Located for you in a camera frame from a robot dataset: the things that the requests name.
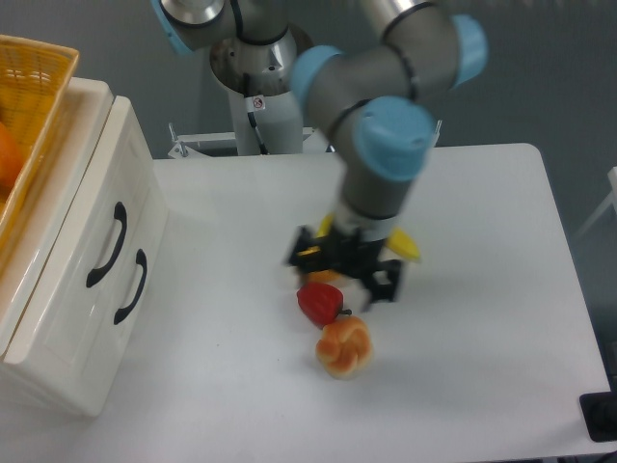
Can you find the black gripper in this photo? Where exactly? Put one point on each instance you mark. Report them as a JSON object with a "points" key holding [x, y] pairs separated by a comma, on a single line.
{"points": [[350, 256]]}

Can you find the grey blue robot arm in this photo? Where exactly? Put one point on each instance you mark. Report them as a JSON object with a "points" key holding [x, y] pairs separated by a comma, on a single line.
{"points": [[366, 106]]}

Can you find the white drawer cabinet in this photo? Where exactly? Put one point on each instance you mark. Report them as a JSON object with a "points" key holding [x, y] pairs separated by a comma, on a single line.
{"points": [[72, 140]]}

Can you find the yellow bell pepper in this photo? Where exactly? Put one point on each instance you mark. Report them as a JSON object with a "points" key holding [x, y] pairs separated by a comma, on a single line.
{"points": [[323, 277]]}

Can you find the red bell pepper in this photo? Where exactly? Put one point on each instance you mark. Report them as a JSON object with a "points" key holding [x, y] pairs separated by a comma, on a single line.
{"points": [[321, 303]]}

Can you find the yellow banana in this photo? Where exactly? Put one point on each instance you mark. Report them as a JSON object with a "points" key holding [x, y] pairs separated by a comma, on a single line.
{"points": [[398, 242]]}

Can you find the knotted bread roll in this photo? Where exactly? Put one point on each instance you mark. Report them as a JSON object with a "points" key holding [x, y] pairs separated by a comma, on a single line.
{"points": [[345, 347]]}

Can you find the black device at edge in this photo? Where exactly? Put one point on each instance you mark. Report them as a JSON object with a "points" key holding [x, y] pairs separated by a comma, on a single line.
{"points": [[599, 412]]}

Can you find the orange baguette loaf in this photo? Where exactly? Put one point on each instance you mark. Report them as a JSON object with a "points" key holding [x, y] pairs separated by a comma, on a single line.
{"points": [[11, 158]]}

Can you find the yellow woven basket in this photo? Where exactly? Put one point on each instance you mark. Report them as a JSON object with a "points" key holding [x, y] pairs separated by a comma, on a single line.
{"points": [[34, 79]]}

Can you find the black lower drawer handle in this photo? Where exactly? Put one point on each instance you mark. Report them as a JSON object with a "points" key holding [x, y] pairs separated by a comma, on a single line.
{"points": [[122, 313]]}

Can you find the white frame at right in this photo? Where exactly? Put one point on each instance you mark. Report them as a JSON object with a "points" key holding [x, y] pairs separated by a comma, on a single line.
{"points": [[606, 204]]}

